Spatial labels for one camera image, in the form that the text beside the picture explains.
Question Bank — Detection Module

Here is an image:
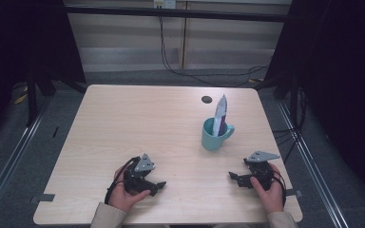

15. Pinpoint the left hand-held gripper black cable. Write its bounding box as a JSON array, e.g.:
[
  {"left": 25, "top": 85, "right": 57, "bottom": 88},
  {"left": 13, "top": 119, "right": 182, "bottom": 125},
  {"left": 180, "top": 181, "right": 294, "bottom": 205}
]
[{"left": 104, "top": 155, "right": 142, "bottom": 205}]

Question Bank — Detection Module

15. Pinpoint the white wall outlet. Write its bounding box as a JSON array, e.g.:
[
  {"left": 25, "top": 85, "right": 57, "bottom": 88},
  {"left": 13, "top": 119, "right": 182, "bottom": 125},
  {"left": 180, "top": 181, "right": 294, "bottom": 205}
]
[{"left": 153, "top": 0, "right": 177, "bottom": 10}]

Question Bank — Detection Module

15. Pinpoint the yellow floor tape piece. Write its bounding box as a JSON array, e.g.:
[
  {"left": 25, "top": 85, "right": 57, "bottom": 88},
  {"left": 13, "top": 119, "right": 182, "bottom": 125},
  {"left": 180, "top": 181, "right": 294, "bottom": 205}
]
[{"left": 13, "top": 85, "right": 29, "bottom": 105}]

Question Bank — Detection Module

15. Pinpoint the long black floor cable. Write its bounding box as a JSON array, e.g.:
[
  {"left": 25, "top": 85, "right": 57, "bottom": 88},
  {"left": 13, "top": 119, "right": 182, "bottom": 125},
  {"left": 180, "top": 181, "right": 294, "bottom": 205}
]
[{"left": 158, "top": 14, "right": 269, "bottom": 88}]

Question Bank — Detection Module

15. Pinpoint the teal mug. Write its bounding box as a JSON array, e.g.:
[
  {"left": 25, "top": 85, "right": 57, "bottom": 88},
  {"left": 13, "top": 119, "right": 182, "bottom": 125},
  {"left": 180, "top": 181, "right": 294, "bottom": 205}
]
[{"left": 201, "top": 117, "right": 236, "bottom": 152}]

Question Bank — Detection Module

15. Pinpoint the white and purple toothpaste tube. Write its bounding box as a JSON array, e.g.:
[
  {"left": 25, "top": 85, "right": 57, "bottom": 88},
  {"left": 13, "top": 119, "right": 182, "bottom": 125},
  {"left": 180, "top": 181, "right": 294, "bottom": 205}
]
[{"left": 212, "top": 93, "right": 229, "bottom": 138}]

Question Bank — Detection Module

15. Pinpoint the person's left hand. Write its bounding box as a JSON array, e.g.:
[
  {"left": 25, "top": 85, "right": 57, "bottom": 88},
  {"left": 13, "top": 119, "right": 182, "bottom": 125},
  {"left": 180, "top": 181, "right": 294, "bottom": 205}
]
[{"left": 107, "top": 166, "right": 152, "bottom": 214}]

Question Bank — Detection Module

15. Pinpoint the black curtain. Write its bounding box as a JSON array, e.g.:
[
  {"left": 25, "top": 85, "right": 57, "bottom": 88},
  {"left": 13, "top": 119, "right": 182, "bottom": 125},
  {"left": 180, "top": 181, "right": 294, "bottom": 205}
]
[
  {"left": 0, "top": 0, "right": 87, "bottom": 150},
  {"left": 263, "top": 0, "right": 365, "bottom": 208}
]

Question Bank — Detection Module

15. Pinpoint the metal floor rail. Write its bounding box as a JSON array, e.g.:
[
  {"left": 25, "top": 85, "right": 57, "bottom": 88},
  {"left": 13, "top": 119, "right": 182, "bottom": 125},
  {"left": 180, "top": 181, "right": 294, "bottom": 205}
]
[
  {"left": 277, "top": 100, "right": 350, "bottom": 228},
  {"left": 0, "top": 97, "right": 50, "bottom": 220}
]

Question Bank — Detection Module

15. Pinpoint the grey tape strip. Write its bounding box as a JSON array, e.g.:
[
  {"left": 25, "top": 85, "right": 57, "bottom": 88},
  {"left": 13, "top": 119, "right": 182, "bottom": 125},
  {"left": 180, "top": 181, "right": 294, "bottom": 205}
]
[
  {"left": 284, "top": 188, "right": 303, "bottom": 199},
  {"left": 29, "top": 193, "right": 56, "bottom": 204}
]

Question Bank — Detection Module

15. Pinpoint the person's right hand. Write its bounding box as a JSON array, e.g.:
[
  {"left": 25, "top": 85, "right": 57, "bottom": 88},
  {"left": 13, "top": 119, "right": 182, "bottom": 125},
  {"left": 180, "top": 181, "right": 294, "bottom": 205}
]
[{"left": 249, "top": 162, "right": 286, "bottom": 214}]

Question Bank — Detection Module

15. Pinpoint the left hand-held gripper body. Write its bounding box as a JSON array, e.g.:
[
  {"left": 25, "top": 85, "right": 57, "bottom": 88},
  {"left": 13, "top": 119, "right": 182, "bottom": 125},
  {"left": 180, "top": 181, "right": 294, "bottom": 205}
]
[{"left": 123, "top": 153, "right": 160, "bottom": 198}]

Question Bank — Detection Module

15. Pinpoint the black horizontal bar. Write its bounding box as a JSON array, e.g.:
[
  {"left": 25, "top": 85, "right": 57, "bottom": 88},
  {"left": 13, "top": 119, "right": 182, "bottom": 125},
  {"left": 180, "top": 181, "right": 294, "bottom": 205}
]
[{"left": 64, "top": 5, "right": 290, "bottom": 24}]

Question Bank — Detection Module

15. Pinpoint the black metal stand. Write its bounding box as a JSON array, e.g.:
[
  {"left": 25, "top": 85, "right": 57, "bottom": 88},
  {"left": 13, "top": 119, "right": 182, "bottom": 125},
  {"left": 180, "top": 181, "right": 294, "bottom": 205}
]
[
  {"left": 24, "top": 66, "right": 88, "bottom": 128},
  {"left": 253, "top": 71, "right": 301, "bottom": 128}
]

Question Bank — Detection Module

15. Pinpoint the bundle of black cables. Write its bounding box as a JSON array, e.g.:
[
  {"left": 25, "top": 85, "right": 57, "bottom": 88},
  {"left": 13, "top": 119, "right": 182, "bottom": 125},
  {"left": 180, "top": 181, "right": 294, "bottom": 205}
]
[{"left": 271, "top": 87, "right": 309, "bottom": 164}]

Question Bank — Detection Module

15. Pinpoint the hand-held gripper black cable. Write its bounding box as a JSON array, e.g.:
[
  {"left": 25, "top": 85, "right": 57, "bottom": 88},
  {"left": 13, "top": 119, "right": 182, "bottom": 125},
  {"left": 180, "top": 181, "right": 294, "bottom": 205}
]
[
  {"left": 271, "top": 170, "right": 287, "bottom": 207},
  {"left": 104, "top": 155, "right": 142, "bottom": 205}
]

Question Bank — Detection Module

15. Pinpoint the right hand-held gripper black cable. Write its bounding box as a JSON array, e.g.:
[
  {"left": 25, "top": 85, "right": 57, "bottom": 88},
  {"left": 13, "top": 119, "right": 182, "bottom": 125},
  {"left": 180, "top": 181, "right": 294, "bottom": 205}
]
[{"left": 271, "top": 170, "right": 287, "bottom": 207}]

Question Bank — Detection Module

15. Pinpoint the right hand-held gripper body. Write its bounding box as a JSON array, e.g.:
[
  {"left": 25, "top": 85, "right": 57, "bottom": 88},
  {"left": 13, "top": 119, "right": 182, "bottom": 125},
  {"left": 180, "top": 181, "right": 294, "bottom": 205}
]
[{"left": 242, "top": 150, "right": 281, "bottom": 192}]

